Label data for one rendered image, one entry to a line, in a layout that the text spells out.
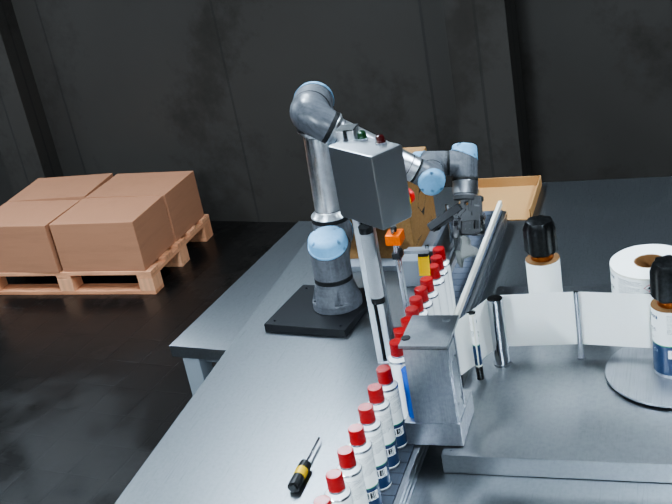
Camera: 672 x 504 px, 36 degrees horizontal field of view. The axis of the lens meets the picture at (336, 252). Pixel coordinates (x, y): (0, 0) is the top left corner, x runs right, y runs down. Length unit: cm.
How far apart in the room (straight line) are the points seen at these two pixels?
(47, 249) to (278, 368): 303
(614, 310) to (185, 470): 110
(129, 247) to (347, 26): 161
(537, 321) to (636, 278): 28
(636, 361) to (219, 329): 127
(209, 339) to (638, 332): 127
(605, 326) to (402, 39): 303
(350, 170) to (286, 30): 318
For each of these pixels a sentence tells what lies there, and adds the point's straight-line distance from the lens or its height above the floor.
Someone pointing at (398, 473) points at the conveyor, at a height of 88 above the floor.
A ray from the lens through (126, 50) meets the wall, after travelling 621.
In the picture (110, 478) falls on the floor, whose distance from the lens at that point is 418.
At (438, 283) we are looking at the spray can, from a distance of 272.
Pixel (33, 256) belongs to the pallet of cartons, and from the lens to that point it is 584.
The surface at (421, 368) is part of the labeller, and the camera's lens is 228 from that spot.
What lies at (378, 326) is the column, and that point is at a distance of 277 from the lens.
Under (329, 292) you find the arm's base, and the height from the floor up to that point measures 92.
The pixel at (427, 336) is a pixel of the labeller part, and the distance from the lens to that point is 228.
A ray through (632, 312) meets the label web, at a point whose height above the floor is 101.
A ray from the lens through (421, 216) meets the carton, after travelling 340.
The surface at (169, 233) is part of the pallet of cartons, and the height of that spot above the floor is 20.
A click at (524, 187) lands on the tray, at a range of 381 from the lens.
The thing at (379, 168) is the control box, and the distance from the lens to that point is 242.
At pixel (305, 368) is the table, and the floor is 83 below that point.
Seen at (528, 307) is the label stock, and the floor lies 103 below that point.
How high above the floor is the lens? 227
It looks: 24 degrees down
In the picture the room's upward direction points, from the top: 11 degrees counter-clockwise
